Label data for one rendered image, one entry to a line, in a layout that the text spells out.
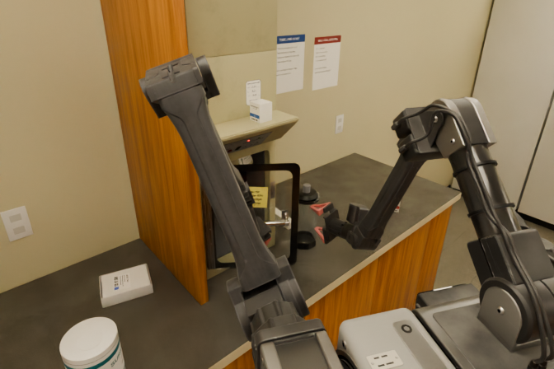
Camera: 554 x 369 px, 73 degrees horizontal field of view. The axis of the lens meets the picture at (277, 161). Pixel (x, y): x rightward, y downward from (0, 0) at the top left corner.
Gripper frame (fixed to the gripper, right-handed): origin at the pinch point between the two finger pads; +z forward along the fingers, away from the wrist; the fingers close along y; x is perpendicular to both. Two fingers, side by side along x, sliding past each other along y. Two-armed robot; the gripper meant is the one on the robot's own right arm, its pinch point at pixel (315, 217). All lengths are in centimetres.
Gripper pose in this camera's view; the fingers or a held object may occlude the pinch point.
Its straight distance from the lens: 139.3
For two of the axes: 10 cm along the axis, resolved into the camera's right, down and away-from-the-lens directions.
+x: -7.4, 4.1, -5.4
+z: -6.5, -1.9, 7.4
